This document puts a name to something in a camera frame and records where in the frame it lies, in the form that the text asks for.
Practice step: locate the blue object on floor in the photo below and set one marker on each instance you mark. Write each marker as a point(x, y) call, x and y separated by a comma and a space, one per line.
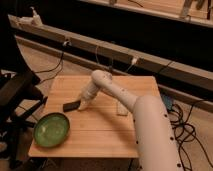
point(167, 101)

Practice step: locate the green bowl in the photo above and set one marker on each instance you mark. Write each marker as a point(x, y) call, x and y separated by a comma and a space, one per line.
point(51, 130)

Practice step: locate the black eraser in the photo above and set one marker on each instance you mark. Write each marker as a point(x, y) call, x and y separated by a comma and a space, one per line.
point(71, 106)

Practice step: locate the black stand left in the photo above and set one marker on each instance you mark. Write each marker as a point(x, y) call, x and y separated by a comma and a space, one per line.
point(12, 93)

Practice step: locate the long wooden beam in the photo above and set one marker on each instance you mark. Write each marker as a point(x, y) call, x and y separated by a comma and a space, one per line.
point(85, 50)

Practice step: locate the white bottle on beam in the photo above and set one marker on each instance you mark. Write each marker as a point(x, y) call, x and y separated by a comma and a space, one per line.
point(36, 17)

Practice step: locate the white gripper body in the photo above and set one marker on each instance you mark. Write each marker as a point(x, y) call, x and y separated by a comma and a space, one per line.
point(90, 91)

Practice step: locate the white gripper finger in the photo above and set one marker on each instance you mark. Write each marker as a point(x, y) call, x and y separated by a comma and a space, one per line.
point(83, 105)

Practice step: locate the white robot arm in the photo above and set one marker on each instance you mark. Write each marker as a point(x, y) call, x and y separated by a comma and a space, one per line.
point(155, 139)

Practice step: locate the wooden table board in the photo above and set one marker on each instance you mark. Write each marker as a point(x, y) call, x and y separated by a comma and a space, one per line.
point(97, 132)

